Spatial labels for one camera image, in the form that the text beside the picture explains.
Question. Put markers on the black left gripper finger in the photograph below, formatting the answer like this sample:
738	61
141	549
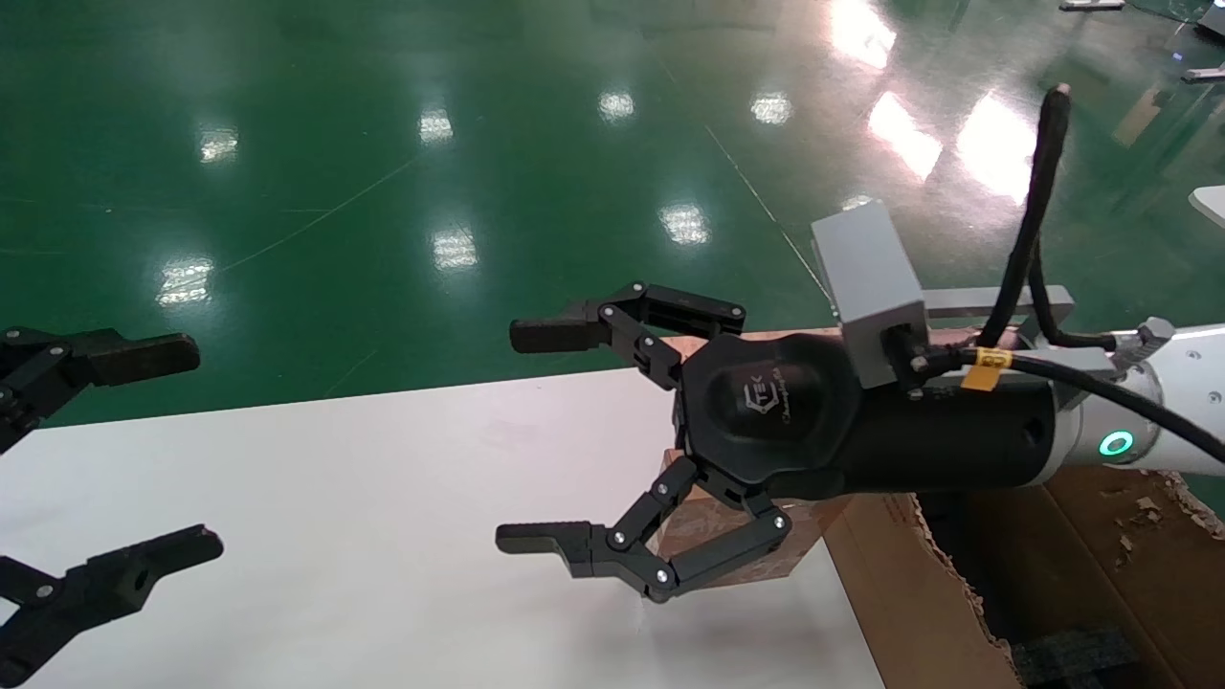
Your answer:
134	357
115	579

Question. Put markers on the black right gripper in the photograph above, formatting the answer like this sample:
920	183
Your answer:
794	421

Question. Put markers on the small brown cardboard box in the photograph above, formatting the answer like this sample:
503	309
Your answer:
713	522

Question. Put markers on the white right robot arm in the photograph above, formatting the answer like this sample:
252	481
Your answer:
1187	383

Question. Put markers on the big torn cardboard box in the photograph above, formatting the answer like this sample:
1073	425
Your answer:
909	593

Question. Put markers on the wooden pallet board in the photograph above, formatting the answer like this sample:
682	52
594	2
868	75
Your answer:
691	344

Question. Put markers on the black foam block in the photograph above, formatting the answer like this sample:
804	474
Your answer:
1072	660

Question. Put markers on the white rounded table corner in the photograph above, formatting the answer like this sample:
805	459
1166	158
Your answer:
1212	206

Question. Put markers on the grey metal floor bar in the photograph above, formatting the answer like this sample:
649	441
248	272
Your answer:
1091	4
1206	74

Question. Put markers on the grey floor stand base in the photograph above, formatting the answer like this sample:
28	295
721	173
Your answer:
1215	17

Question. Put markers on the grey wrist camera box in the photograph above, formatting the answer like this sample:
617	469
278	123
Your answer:
866	277

